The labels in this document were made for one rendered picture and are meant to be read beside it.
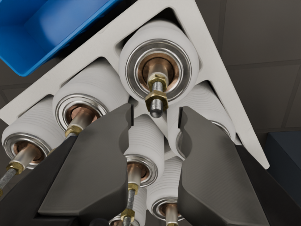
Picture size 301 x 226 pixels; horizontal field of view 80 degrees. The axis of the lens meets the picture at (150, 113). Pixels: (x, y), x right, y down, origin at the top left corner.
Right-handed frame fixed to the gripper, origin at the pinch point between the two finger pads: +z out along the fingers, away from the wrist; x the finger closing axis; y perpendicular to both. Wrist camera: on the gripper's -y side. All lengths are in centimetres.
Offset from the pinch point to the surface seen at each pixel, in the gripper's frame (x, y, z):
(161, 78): 0.4, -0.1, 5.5
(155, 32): -0.5, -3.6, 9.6
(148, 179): -0.7, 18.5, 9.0
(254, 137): 18.6, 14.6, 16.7
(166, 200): 2.7, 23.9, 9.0
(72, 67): -13.4, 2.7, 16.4
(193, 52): 3.8, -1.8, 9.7
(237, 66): 19.5, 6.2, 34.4
